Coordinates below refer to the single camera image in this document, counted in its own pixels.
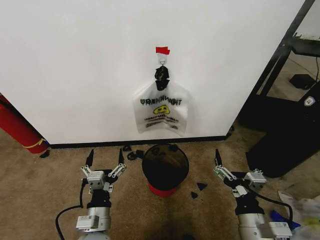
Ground red tape strip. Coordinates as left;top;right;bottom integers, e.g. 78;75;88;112
155;45;172;56

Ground white printed plastic garbage bag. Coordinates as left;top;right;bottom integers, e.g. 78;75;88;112
132;77;192;137

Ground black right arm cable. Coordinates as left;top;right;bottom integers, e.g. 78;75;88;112
254;194;294;226

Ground clear wall hook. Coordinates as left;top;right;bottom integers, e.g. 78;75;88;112
157;54;169;67

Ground black metal frame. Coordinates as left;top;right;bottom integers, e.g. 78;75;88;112
256;0;320;96

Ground black mesh bin red base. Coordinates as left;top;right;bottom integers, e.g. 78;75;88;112
141;144;189;199

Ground small black box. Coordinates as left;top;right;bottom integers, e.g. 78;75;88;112
289;73;318;91

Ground yellow extinguisher tag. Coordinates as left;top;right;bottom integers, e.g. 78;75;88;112
29;138;46;149

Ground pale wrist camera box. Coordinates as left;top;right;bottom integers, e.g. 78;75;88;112
243;169;268;191
86;170;112;195

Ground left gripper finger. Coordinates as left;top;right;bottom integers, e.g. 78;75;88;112
108;148;127;180
80;148;95;180

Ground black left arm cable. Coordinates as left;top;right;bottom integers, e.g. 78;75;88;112
55;179;87;240

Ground black baseboard strip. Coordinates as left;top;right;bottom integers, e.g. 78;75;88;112
48;134;229;150

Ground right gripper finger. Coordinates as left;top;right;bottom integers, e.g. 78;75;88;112
212;148;227;180
218;156;238;184

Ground red fire extinguisher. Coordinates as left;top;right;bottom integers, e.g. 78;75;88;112
0;92;49;155

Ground blue plastic scrap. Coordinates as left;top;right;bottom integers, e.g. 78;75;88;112
269;209;301;229

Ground black cabinet with badge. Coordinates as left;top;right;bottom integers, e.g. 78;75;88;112
237;84;320;179

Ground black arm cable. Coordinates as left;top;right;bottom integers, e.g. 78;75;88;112
55;179;87;240
254;194;294;226

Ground crumpled white paper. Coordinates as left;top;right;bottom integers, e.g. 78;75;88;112
277;189;320;240

